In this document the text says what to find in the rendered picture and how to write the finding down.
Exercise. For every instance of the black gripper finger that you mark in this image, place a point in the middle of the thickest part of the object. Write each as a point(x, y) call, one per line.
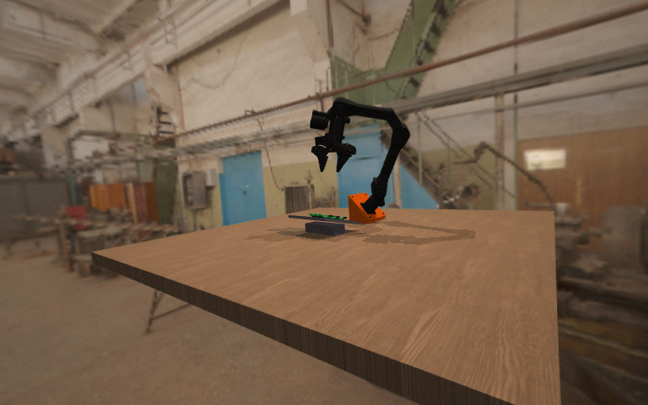
point(322, 160)
point(342, 158)

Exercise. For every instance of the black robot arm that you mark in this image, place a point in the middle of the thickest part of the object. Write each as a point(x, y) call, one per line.
point(338, 115)

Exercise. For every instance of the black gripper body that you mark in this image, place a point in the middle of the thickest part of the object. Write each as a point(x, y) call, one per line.
point(345, 147)

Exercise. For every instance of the grey switch panel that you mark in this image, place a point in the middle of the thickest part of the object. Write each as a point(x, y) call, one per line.
point(325, 228)

